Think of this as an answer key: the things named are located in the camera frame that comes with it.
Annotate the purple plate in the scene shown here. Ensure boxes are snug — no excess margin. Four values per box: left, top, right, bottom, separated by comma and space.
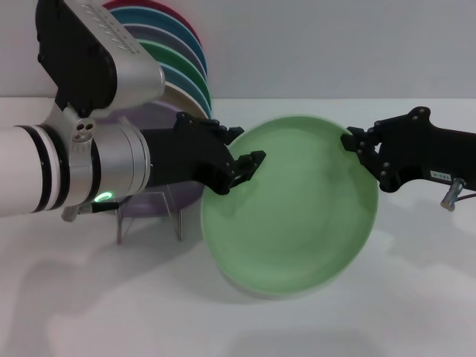
107, 99, 204, 219

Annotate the grey lavender plate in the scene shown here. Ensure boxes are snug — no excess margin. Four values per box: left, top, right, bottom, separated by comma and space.
122, 22, 208, 79

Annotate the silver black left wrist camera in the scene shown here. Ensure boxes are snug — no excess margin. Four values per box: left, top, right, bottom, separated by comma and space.
35, 0, 167, 117

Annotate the light blue plate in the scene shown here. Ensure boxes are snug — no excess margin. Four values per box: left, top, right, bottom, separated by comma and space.
159, 62, 213, 112

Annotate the teal blue plate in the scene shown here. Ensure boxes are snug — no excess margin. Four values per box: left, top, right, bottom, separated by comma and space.
109, 6, 208, 71

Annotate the clear acrylic plate rack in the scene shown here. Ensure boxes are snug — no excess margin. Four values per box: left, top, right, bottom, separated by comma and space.
115, 185, 185, 245

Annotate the dark green plate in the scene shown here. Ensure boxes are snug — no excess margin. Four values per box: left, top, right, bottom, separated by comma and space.
137, 39, 211, 97

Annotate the red plate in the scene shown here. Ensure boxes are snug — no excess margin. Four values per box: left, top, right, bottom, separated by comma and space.
102, 0, 204, 53

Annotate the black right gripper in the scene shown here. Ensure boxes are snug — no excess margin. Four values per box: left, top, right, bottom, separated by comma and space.
340, 106, 476, 193

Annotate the light green plate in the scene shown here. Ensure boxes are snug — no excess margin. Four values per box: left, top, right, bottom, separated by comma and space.
200, 115, 379, 301

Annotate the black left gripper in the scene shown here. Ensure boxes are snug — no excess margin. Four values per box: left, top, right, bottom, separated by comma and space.
143, 111, 267, 196

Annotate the beige plate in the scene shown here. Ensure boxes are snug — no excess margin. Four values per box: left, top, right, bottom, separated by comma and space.
163, 82, 213, 120

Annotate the silver plug with cable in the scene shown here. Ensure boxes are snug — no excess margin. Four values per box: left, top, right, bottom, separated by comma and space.
440, 178, 476, 212

